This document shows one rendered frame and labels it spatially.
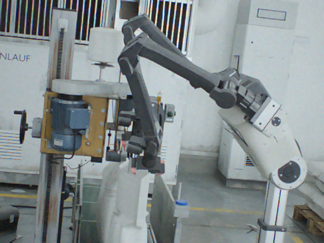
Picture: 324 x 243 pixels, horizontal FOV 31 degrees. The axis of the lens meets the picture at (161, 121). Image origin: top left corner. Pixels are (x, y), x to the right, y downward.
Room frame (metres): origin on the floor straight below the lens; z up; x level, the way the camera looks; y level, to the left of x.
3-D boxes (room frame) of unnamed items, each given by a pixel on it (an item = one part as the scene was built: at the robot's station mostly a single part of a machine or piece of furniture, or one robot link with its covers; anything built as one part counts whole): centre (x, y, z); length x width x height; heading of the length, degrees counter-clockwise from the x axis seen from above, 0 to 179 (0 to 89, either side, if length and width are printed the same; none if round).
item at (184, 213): (2.95, -0.15, 0.81); 0.08 x 0.08 x 0.06; 8
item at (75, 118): (2.75, 0.40, 1.25); 0.10 x 0.08 x 0.12; 123
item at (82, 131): (2.92, 0.38, 1.23); 0.28 x 0.07 x 0.16; 8
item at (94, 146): (3.08, 0.46, 1.18); 0.34 x 0.25 x 0.31; 98
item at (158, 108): (3.16, 0.13, 1.21); 0.30 x 0.25 x 0.30; 8
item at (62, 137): (2.84, 0.45, 1.21); 0.15 x 0.15 x 0.25
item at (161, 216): (3.64, -0.08, 0.54); 1.05 x 0.02 x 0.41; 8
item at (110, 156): (3.02, 0.23, 1.04); 0.08 x 0.06 x 0.05; 98
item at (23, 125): (3.02, 0.71, 1.13); 0.18 x 0.11 x 0.18; 8
